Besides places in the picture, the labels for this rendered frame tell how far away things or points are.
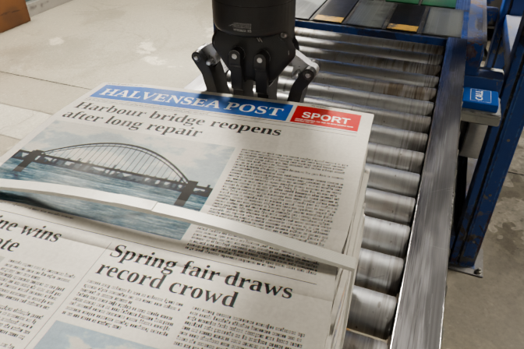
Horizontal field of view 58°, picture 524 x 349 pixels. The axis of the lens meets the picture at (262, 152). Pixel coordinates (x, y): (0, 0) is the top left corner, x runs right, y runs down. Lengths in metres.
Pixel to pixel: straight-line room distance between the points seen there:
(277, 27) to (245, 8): 0.03
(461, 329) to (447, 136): 0.87
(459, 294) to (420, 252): 1.09
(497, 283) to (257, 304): 1.58
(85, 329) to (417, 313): 0.40
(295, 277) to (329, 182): 0.09
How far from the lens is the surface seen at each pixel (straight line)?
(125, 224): 0.33
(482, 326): 1.68
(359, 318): 0.58
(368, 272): 0.62
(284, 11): 0.42
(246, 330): 0.26
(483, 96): 1.24
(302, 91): 0.45
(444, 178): 0.79
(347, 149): 0.38
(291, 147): 0.38
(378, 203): 0.72
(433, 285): 0.62
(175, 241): 0.31
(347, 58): 1.19
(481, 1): 1.76
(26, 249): 0.33
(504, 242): 1.98
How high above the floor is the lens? 1.24
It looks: 34 degrees down
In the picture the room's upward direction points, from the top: straight up
